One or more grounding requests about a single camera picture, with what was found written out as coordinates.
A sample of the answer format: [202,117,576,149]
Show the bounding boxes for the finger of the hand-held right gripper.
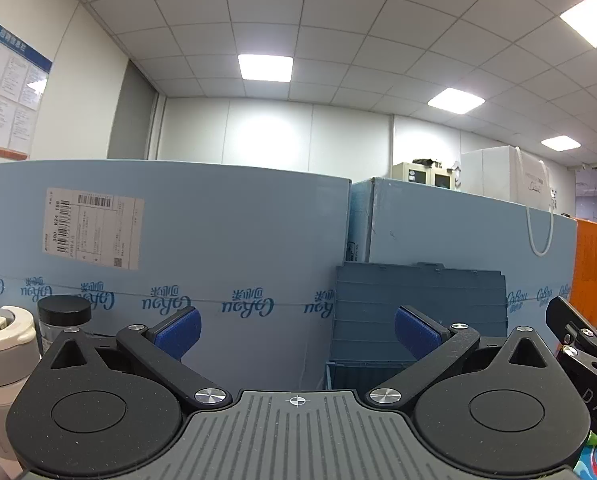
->
[545,296,597,349]

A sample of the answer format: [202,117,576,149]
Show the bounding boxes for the clear jar with black lid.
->
[37,295,92,357]

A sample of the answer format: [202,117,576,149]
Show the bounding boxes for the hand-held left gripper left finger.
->
[37,306,229,407]

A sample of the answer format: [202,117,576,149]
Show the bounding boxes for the white insulated mug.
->
[0,305,42,462]

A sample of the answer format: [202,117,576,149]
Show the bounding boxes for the light blue labelled cardboard box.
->
[0,160,353,396]

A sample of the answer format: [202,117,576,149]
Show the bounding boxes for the orange box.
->
[575,217,597,335]

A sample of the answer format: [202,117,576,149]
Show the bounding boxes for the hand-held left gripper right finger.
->
[368,304,560,407]

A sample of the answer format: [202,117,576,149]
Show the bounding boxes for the wall notice board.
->
[0,14,53,161]

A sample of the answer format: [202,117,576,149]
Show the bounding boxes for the beige metal cabinet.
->
[392,159,463,194]

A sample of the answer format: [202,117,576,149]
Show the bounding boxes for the blue ribbed storage box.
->
[325,261,509,391]

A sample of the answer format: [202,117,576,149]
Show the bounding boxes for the ceiling light panel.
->
[560,0,597,49]
[238,54,294,84]
[427,87,485,116]
[541,135,583,150]

